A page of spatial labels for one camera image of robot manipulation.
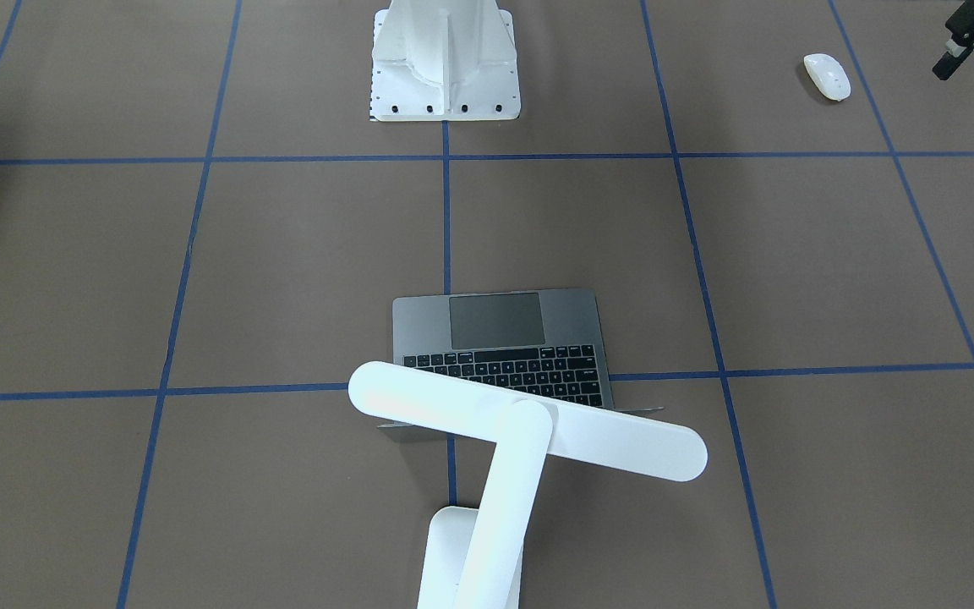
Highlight white computer mouse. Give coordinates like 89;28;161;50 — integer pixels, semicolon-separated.
802;53;851;102

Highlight grey laptop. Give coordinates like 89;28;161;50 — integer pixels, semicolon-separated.
347;288;674;441

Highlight white desk lamp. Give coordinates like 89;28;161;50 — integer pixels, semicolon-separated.
347;361;708;608

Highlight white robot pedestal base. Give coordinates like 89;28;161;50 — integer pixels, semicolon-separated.
369;1;522;121

